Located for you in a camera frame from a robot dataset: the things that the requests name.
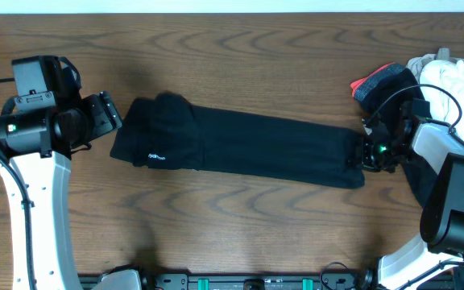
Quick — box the black t-shirt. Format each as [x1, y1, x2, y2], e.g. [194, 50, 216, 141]
[110, 92, 365, 189]

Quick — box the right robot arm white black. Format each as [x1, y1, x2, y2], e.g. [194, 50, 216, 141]
[357, 113, 464, 289]

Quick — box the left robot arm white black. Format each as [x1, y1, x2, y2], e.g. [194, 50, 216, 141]
[0, 91, 122, 289]

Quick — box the dark garment with red trim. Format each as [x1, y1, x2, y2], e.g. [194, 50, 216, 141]
[350, 63, 437, 206]

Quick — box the white cloth pile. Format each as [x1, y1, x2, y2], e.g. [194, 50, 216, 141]
[407, 54, 464, 141]

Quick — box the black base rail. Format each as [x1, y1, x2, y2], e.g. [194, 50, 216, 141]
[79, 265, 389, 290]

